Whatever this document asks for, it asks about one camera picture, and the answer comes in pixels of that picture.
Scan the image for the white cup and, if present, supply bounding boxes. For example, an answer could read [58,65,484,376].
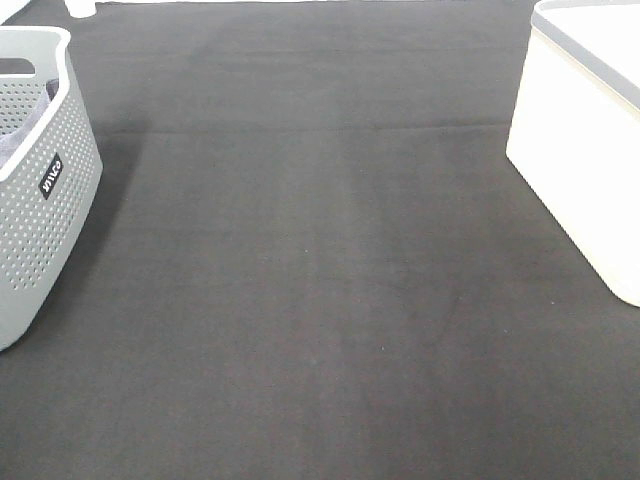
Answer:
[64,0,97,19]

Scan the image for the cream storage bin grey rim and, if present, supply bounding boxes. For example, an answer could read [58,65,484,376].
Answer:
[506,1,639,305]

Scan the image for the grey perforated laundry basket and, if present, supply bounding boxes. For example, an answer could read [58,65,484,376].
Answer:
[1,26,103,348]

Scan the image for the grey microfibre towel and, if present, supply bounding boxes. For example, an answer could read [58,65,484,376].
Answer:
[1,78,59,166]

